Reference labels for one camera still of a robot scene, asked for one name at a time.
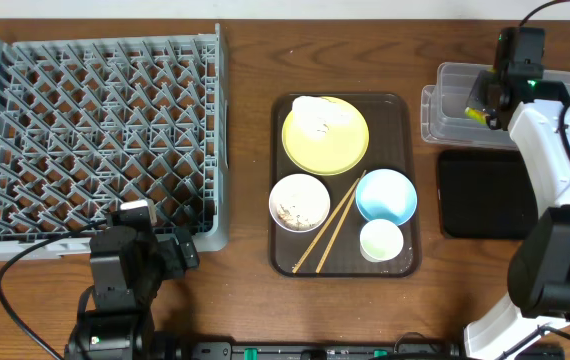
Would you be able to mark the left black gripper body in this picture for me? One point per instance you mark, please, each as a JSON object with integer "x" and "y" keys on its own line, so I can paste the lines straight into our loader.
{"x": 171, "y": 255}

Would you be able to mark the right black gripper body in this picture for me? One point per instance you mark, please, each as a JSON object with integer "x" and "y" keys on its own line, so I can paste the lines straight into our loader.
{"x": 485, "y": 100}

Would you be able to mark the green snack wrapper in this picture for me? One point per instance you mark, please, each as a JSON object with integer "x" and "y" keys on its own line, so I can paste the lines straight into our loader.
{"x": 478, "y": 115}

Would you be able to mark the white bowl with food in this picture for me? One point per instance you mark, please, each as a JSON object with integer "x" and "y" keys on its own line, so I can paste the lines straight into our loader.
{"x": 299, "y": 203}

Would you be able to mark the white napkin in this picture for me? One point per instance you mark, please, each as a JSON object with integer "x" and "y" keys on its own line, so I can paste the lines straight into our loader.
{"x": 316, "y": 116}

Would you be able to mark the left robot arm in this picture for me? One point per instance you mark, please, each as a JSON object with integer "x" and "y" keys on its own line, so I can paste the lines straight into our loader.
{"x": 114, "y": 319}

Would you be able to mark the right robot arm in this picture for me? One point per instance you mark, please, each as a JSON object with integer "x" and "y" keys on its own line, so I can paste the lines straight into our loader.
{"x": 538, "y": 299}

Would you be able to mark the black waste tray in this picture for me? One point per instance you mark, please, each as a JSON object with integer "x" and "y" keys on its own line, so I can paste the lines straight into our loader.
{"x": 485, "y": 194}

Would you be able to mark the grey dishwasher rack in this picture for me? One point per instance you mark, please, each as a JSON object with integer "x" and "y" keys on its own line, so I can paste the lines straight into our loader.
{"x": 87, "y": 125}

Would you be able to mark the clear plastic bin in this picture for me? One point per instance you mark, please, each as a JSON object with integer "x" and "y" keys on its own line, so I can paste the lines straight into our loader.
{"x": 443, "y": 120}

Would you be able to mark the left wooden chopstick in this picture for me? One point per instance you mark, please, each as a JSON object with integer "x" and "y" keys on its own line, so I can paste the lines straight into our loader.
{"x": 326, "y": 224}

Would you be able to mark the wooden chopstick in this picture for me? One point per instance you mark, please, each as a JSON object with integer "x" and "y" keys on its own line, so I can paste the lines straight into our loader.
{"x": 326, "y": 224}
{"x": 335, "y": 233}

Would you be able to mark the right wooden chopstick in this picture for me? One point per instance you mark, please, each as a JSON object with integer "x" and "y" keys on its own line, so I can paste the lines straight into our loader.
{"x": 335, "y": 233}

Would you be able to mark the light blue bowl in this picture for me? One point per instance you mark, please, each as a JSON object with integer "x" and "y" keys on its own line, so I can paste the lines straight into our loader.
{"x": 386, "y": 194}

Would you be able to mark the yellow round plate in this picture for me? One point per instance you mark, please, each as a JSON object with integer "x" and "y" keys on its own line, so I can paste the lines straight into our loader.
{"x": 339, "y": 151}

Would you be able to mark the small white cup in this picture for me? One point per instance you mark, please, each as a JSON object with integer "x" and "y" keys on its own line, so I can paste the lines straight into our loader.
{"x": 380, "y": 240}

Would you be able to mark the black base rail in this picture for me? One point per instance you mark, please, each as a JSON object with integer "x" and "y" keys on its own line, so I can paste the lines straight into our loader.
{"x": 399, "y": 350}

